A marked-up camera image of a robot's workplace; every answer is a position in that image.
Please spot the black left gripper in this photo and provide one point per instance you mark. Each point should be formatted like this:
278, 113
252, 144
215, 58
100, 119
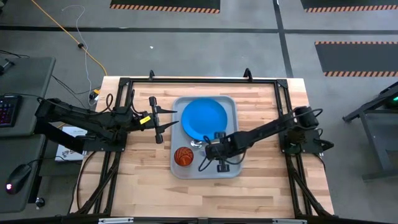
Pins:
143, 123

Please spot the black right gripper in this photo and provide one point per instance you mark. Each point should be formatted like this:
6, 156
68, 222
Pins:
219, 151

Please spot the red ribbed cup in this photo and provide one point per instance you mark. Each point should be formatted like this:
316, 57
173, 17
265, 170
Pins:
183, 156

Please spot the blue plastic plate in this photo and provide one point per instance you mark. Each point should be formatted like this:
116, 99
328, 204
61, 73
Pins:
202, 118

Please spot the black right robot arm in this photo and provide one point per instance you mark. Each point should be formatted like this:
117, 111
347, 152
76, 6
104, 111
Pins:
264, 129

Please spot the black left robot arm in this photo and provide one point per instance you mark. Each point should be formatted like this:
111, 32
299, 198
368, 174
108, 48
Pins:
77, 113

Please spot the grey plastic tray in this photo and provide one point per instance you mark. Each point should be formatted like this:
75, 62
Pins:
178, 137

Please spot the yellow label tag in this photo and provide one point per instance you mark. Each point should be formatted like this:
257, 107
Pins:
145, 120

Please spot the white and yellow power plug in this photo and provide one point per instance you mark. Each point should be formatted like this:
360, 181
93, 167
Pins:
93, 95

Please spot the white printed box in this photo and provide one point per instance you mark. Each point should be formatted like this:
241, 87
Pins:
66, 154

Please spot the black hazard-striped floor mat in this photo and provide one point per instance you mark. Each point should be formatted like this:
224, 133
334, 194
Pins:
351, 3
357, 57
164, 3

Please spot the grey desk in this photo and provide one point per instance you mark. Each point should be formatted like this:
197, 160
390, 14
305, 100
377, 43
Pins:
28, 81

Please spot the small black caster wheel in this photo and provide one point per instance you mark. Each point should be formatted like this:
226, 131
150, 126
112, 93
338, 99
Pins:
39, 202

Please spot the black backlit keyboard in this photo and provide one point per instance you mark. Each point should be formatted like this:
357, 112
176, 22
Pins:
9, 110

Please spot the black computer mouse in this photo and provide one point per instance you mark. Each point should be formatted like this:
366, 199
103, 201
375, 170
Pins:
18, 179

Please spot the black metal stand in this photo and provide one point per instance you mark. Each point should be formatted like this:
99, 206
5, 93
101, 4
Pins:
373, 104

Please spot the small black device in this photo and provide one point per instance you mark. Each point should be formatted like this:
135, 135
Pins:
6, 65

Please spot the black frame clamp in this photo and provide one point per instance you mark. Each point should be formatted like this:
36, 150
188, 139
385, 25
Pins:
247, 74
151, 74

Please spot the black metal table frame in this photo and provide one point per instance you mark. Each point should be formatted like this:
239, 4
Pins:
202, 81

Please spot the silver metal bracket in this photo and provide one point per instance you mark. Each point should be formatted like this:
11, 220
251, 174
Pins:
289, 221
115, 220

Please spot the black front rail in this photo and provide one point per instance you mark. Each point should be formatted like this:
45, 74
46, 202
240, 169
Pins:
357, 222

